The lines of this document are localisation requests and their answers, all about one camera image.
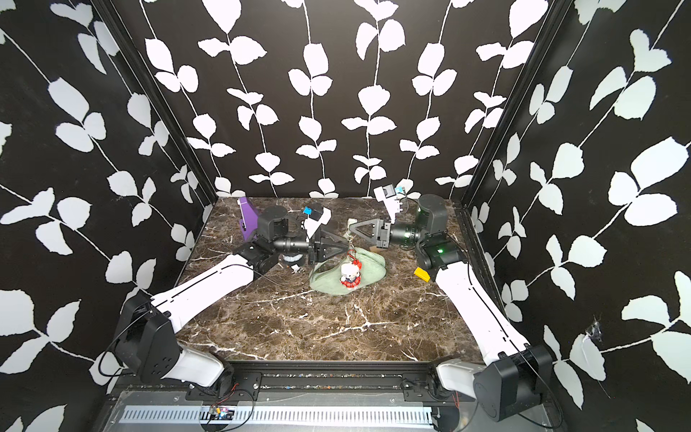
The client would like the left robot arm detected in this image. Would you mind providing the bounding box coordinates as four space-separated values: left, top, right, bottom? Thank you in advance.
107 203 349 388

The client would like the yellow plastic block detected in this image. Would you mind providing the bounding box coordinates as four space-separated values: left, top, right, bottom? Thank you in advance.
414 267 431 283

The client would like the purple plastic stand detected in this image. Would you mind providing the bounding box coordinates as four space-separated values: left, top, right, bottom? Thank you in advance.
238 196 259 241

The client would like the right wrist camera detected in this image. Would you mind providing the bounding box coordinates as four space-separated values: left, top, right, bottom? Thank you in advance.
374 185 406 223

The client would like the small circuit board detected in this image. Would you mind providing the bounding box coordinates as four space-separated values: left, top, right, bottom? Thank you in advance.
201 407 235 424

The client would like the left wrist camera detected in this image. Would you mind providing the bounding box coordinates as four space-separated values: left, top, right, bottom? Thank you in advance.
302 203 332 239

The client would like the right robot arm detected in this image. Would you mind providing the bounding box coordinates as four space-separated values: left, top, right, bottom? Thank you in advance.
348 194 552 422

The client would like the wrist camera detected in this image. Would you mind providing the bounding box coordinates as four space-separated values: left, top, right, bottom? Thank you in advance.
374 185 406 223
302 203 332 239

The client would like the green corduroy bag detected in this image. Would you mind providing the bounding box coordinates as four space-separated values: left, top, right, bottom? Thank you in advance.
309 248 386 296

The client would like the perforated metal rail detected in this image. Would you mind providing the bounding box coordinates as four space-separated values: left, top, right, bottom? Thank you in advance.
117 405 434 428

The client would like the white red plush charm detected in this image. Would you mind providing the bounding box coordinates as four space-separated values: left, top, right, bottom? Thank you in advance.
340 254 363 289

